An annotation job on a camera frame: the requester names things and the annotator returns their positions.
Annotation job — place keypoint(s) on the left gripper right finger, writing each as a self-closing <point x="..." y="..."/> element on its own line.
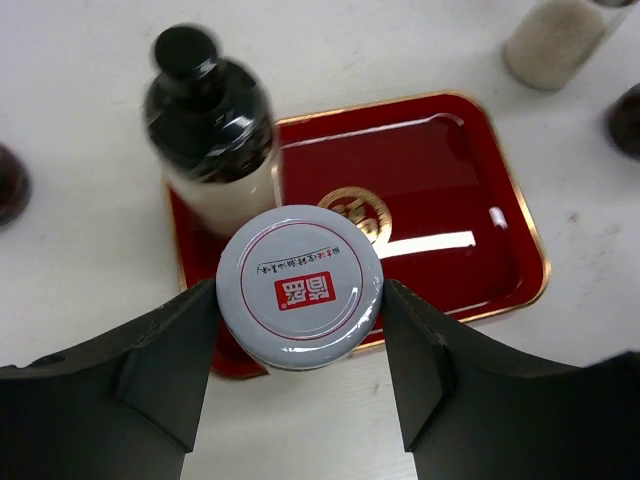
<point x="470" y="407"/>

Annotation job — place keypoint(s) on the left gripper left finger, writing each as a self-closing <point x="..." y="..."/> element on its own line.
<point x="123" y="405"/>

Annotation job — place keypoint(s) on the grey-lid condiment jar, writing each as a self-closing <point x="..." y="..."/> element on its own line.
<point x="299" y="287"/>

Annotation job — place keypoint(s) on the black-cap white bottle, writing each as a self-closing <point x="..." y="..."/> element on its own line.
<point x="210" y="122"/>

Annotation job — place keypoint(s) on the black-top salt grinder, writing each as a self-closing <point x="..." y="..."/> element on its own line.
<point x="555" y="39"/>

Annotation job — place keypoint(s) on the red lacquer tray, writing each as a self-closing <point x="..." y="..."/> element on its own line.
<point x="423" y="178"/>

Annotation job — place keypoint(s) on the tall red-lid sauce jar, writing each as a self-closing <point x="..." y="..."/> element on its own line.
<point x="15" y="187"/>

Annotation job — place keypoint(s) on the squat red-lid sauce jar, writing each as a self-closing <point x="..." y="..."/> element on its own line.
<point x="623" y="123"/>

